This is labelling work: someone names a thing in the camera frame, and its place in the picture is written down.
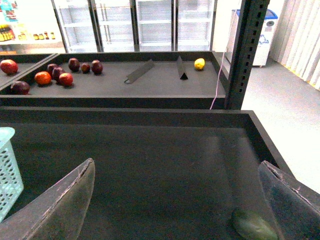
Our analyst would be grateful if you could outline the black display tray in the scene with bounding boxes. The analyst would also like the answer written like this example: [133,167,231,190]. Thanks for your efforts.
[0,51,226,110]
[0,107,290,240]

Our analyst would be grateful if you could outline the black flat divider bar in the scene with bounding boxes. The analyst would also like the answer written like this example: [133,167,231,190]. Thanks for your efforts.
[124,59,155,84]

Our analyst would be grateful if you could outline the red apple front cluster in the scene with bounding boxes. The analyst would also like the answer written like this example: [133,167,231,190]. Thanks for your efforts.
[58,73,74,86]

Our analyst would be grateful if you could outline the dark red apple back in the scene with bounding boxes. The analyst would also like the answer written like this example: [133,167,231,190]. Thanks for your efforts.
[68,57,80,73]

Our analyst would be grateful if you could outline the black near display tray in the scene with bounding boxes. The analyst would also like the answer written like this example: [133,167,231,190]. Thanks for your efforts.
[0,107,290,240]

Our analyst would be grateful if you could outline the dark red fruit behind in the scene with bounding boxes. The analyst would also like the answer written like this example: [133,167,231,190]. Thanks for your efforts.
[47,63,58,76]

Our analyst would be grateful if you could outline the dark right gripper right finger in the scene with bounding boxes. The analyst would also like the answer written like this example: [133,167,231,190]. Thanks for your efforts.
[258,161,320,240]

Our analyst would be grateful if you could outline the white vertical blinds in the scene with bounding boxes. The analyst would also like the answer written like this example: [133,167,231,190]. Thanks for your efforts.
[270,0,320,90]

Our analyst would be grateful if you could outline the dark red apple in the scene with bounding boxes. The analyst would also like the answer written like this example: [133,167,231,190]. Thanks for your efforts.
[91,60,103,75]
[68,57,80,73]

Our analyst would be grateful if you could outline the yellow lemon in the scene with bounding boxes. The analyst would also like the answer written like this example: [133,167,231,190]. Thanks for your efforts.
[194,58,206,71]

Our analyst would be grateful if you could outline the dark red fruit cluster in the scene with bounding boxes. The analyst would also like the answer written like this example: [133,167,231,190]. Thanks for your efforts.
[52,66,66,82]

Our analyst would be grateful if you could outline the dark red apple right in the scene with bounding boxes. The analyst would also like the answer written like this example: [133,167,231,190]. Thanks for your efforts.
[91,60,103,75]

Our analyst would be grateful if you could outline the light blue plastic basket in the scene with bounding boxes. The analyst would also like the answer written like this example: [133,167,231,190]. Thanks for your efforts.
[0,127,24,221]

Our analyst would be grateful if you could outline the black triangular divider bar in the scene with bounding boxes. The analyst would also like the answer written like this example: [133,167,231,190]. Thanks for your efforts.
[176,55,188,81]

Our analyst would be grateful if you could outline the shelf with jars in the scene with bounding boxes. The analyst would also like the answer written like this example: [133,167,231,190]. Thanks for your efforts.
[0,0,66,55]

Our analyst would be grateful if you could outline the orange red tomato fruit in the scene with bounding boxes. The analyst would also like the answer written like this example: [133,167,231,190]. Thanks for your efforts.
[34,71,52,85]

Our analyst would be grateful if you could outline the small dark red fruit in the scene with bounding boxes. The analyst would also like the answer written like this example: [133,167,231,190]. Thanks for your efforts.
[81,62,91,74]

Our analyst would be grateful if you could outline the black far display tray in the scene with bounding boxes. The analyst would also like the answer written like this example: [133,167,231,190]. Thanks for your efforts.
[0,51,226,110]

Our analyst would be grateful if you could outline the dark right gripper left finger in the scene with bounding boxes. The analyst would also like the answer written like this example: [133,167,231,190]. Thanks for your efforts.
[0,158,96,240]

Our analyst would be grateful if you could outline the pink cable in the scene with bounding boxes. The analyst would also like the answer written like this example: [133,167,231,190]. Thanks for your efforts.
[209,0,242,111]

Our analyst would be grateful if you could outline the glass door refrigerator row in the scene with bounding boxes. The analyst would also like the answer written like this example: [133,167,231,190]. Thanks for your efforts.
[52,0,217,53]

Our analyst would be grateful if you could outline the white blue chest freezer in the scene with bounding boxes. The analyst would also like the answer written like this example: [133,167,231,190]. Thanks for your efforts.
[224,9,278,67]

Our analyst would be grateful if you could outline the green avocado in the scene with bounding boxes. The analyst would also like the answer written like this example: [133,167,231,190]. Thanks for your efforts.
[231,208,279,240]

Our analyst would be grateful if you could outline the dark purple fruit left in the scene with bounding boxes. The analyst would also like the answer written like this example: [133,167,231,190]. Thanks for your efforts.
[10,81,31,95]

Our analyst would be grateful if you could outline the black perforated metal post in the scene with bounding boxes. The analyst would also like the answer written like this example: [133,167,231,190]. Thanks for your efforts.
[224,0,270,110]

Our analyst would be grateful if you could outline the red fruit far left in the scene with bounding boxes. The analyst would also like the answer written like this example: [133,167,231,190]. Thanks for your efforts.
[0,59,19,75]

